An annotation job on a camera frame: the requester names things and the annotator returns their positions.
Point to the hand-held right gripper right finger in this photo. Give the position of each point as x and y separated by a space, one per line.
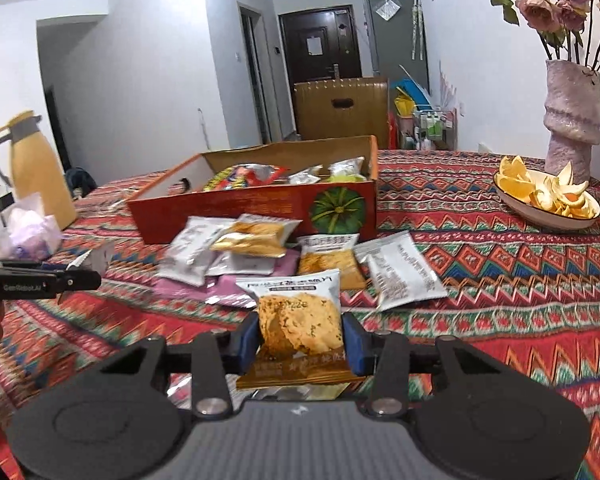
355 345

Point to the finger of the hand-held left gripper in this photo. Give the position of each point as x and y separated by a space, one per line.
80 281

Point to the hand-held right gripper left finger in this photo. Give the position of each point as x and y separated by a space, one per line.
245 342

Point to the silver foil snack packet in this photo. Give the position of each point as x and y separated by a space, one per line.
101 260

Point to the brown cookie packet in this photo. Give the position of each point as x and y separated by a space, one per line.
300 325

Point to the pink snack packet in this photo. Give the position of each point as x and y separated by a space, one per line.
260 272
175 290

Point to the white yellow snack packet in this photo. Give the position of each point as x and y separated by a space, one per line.
330 262

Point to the orange cardboard box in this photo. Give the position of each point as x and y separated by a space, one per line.
250 215

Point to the cluster of mixed snacks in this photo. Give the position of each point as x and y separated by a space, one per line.
280 172

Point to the purple tissue pack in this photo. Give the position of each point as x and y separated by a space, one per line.
27 232

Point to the dark bag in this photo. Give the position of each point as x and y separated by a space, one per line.
80 182

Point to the gold snack packet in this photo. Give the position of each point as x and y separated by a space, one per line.
252 237

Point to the white grey snack packet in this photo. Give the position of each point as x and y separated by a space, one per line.
190 250

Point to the yellow thermos jug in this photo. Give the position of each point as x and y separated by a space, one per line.
40 180

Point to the pink bin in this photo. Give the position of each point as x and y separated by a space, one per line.
404 124

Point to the brown cardboard box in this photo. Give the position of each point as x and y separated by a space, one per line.
340 115

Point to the storage rack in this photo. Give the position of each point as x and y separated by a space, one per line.
432 127

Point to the bowl of orange peels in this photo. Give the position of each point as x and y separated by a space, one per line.
545 200

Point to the blue plastic board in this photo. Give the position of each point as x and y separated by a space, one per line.
412 91

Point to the dark entrance door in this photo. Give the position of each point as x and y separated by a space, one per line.
320 65

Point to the grey refrigerator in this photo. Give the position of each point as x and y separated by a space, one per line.
392 45

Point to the pink textured vase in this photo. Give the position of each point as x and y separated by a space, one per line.
572 110

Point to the folded umbrella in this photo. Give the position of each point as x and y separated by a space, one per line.
419 25

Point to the plastic bag on refrigerator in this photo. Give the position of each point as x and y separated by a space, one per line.
387 8

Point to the dried pink roses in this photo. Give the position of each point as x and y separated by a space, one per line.
545 7

